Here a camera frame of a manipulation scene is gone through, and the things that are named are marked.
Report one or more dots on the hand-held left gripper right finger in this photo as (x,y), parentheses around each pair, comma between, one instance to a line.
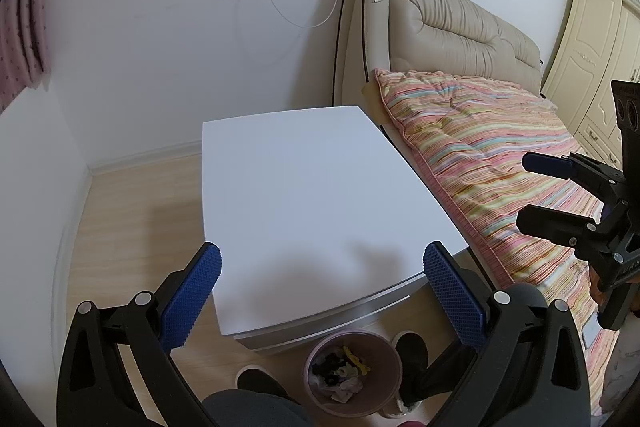
(452,292)

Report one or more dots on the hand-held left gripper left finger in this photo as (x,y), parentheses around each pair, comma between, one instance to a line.
(192,292)

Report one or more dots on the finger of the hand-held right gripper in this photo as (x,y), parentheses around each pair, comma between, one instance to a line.
(550,164)
(545,219)

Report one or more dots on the pink round waste bin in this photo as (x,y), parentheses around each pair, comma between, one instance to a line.
(385,387)

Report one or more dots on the person's right hand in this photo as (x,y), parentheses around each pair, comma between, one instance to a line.
(596,287)

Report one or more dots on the person's right black shoe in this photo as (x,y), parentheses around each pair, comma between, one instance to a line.
(412,352)

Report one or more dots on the person's black shoe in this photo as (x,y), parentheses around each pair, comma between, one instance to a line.
(412,352)
(260,382)

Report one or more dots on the striped pink quilt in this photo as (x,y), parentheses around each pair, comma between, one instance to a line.
(475,132)

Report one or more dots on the person's left black shoe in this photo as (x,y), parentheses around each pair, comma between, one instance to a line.
(260,382)

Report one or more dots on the cream wardrobe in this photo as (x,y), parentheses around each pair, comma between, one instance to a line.
(590,47)

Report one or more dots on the person's left leg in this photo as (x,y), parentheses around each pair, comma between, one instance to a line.
(255,412)

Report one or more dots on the white low table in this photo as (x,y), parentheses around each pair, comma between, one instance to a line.
(300,182)

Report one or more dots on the beige padded bed headboard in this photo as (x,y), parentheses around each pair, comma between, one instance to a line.
(450,22)

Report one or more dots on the pink dotted curtain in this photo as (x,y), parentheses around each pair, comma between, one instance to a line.
(20,47)

